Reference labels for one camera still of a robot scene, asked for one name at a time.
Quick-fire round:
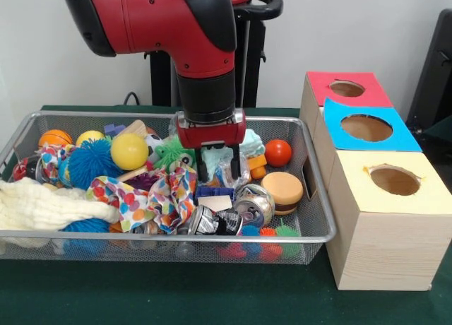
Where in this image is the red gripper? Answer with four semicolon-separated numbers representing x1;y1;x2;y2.
174;108;247;184

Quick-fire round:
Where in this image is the mint green cloth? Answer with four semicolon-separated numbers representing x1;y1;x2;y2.
202;129;266;181

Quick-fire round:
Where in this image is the shallow clear mesh bin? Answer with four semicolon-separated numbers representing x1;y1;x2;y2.
0;110;335;266

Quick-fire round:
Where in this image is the wooden box with three holes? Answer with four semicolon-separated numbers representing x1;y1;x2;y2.
299;71;452;292

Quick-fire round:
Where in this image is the green furry monster toy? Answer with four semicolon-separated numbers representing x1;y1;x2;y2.
154;136;196;172

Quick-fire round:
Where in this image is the crushed silver can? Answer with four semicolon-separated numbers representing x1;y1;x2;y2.
233;184;276;228

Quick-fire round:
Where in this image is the red ball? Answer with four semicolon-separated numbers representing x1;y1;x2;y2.
265;139;292;168

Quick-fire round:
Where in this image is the toy hamburger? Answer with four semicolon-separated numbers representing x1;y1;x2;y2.
261;171;304;215

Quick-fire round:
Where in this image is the colourful polka dot cloth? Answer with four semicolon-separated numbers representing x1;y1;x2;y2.
86;166;198;234

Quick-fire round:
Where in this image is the large yellow ball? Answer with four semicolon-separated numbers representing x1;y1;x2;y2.
111;133;150;171

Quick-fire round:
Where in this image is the blue spiky ball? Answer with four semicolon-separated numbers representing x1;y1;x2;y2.
60;219;110;234
65;138;122;190

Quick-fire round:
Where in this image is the dark green table cloth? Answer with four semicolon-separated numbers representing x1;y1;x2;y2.
0;105;452;325

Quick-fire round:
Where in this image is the orange toy basketball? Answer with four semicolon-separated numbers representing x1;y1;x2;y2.
39;129;73;148

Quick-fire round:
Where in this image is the cream yellow cloth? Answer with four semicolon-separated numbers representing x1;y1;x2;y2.
0;178;121;232

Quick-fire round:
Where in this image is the black stand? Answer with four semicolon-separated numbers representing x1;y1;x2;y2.
410;9;452;138

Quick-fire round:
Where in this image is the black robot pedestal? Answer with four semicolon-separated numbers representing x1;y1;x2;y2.
148;0;284;108

